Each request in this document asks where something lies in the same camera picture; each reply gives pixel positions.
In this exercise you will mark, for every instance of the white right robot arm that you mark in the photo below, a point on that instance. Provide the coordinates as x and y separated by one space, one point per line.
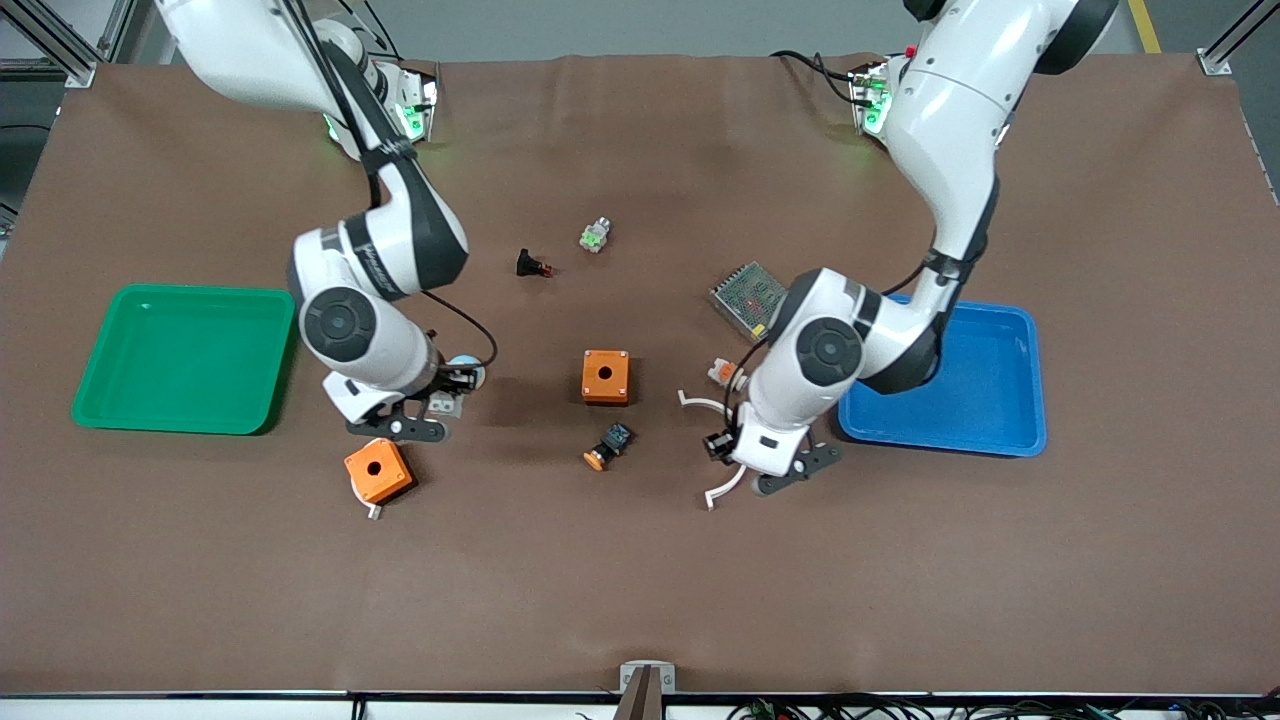
400 240

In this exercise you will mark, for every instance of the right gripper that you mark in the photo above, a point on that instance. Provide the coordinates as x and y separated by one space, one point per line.
449 383

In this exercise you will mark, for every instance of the small orange white component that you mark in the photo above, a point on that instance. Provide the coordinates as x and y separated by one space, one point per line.
722 372

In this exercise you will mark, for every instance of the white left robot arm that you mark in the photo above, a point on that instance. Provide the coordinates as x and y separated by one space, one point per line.
950 110

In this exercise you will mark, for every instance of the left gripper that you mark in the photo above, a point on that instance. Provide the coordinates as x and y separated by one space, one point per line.
717 444

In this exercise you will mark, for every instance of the green plastic tray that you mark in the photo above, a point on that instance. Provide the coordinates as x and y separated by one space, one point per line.
185 360

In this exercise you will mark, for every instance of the yellow mushroom push button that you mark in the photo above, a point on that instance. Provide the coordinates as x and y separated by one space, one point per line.
608 447

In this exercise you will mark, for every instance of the orange button box with hole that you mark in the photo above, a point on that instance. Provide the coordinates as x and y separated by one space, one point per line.
392 480

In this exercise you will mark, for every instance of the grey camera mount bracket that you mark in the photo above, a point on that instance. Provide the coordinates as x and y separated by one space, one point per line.
647 700

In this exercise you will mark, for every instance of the green and grey button switch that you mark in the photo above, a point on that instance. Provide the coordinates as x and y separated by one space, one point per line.
595 235

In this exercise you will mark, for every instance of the brown table mat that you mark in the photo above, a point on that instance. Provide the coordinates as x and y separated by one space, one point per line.
640 580

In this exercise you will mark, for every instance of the orange button box black base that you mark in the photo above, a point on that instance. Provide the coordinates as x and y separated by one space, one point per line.
615 390

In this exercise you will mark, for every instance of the metal mesh power supply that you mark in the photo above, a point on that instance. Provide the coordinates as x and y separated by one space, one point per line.
745 292

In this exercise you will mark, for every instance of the aluminium frame profile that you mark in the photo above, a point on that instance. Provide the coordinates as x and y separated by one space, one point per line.
1225 50
60 45

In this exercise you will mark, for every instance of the blue plastic tray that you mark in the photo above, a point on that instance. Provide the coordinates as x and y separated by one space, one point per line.
990 385

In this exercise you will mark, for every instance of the black rectangular push switch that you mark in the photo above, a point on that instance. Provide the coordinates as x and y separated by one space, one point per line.
530 264

